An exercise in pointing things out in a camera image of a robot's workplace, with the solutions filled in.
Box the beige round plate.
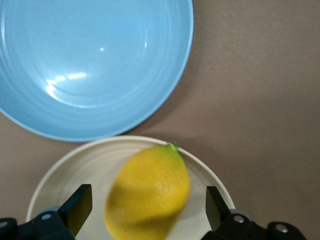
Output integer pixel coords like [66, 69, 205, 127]
[25, 135, 236, 240]

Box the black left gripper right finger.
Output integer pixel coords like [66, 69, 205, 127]
[205, 185, 254, 240]

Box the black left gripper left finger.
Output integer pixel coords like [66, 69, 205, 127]
[33, 183, 94, 240]

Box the blue round plate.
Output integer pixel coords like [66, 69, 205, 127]
[0, 0, 195, 143]

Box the yellow lemon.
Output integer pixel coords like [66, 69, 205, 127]
[103, 141, 191, 240]

